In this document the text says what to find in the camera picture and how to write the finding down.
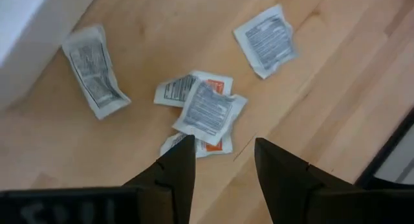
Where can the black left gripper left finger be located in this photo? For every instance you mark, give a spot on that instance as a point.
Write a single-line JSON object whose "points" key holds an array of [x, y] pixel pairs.
{"points": [[174, 178]]}

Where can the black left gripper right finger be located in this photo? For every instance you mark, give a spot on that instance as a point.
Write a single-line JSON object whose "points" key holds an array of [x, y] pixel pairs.
{"points": [[284, 182]]}

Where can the small white printed packet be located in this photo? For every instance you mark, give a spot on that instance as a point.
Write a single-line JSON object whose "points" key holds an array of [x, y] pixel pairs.
{"points": [[268, 42], [93, 72], [210, 110]]}

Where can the white plastic bin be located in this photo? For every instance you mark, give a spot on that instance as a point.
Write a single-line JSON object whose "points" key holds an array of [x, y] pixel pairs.
{"points": [[19, 23]]}

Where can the red printed white packet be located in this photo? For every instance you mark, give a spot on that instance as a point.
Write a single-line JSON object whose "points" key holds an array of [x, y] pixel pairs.
{"points": [[213, 148], [171, 91]]}

